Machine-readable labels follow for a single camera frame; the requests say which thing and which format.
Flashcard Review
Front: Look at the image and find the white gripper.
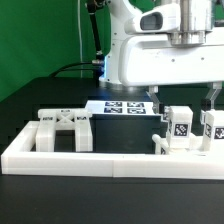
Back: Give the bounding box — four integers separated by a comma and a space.
118, 33, 224, 115

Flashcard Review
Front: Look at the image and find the white chair seat part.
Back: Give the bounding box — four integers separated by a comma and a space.
152, 134, 224, 156

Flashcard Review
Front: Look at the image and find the white chair back part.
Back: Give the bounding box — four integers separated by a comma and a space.
35, 108, 93, 152

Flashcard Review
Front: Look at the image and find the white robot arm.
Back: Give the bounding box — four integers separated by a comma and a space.
86, 0, 224, 113

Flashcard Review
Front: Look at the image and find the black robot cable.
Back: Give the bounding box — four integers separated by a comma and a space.
49, 61, 105, 78

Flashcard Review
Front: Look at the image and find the white tag sheet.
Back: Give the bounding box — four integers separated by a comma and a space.
85, 100, 156, 116

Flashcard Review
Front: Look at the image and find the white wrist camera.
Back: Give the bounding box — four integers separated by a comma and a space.
124, 3, 181, 34

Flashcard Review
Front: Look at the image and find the white U-shaped fence frame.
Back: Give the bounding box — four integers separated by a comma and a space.
1, 121, 224, 180

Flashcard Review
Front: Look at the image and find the white thin cable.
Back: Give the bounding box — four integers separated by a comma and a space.
77, 0, 84, 79

